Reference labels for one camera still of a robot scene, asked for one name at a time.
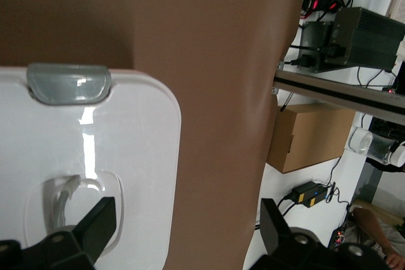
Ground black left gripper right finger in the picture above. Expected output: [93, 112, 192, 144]
[243, 197, 392, 270]

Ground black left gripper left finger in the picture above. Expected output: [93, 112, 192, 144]
[0, 196, 117, 270]

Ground white box lid grey latches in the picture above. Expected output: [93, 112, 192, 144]
[0, 63, 184, 270]

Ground person forearm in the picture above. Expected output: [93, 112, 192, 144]
[351, 206, 405, 270]

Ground brown cardboard box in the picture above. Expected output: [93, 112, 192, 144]
[266, 102, 358, 175]

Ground dark green equipment box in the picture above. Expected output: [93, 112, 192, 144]
[328, 6, 405, 72]

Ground black power adapter yellow labels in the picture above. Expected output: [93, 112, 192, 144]
[290, 180, 330, 209]

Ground clear plastic cylinder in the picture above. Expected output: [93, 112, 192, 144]
[347, 126, 405, 167]

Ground brown table mat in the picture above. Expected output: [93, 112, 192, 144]
[0, 0, 306, 270]

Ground electronics board red lights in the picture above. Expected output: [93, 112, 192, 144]
[300, 0, 341, 20]

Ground aluminium camera mount beam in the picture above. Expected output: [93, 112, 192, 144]
[271, 61, 405, 123]

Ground small grey metal enclosure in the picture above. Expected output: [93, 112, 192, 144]
[296, 20, 337, 73]

